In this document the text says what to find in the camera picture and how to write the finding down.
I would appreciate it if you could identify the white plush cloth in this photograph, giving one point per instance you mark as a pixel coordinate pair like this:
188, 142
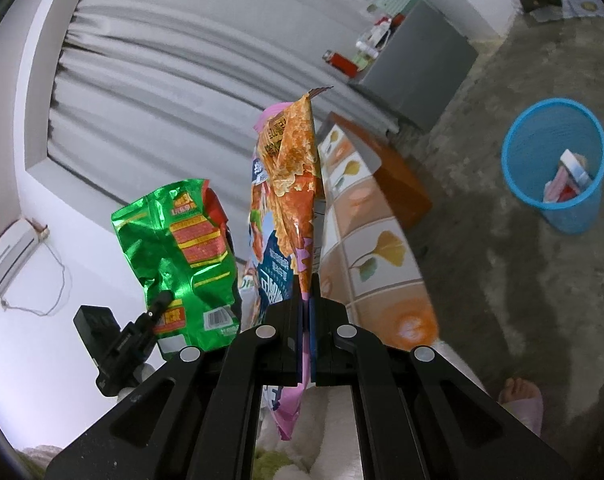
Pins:
332, 435

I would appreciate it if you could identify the white air conditioner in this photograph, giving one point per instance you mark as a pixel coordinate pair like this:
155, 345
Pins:
9, 265

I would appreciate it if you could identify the red thermos bottle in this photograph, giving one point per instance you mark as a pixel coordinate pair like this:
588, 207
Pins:
339, 61

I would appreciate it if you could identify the small white bottle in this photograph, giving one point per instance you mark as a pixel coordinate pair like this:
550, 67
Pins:
369, 42

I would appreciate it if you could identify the small white box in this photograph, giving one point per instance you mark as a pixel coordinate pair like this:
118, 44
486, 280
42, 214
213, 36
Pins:
577, 167

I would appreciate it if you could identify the grey cabinet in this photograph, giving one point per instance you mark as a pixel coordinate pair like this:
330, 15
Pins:
422, 75

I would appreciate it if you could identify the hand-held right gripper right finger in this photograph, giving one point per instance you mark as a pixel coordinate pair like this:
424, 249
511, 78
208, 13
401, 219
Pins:
322, 350

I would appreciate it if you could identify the purple orange snack packet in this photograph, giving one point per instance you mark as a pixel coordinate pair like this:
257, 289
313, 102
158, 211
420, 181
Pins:
287, 185

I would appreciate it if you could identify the person's foot in pink slipper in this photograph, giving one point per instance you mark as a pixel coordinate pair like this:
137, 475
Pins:
522, 402

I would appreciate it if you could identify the pink packet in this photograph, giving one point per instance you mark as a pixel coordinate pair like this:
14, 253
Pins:
562, 187

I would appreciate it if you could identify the green foil packet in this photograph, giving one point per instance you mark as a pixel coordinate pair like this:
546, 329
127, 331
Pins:
182, 240

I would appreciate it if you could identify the blue mesh wastebasket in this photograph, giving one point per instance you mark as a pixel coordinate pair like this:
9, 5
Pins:
557, 195

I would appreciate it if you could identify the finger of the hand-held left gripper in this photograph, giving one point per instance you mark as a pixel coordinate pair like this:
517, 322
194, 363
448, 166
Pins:
159, 310

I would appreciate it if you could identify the leaf print table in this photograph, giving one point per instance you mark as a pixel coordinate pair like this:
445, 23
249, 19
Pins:
372, 240

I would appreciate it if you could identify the white curtain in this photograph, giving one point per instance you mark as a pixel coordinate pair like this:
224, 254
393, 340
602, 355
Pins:
182, 85

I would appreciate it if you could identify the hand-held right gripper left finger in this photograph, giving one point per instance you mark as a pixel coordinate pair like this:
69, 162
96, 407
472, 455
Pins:
292, 345

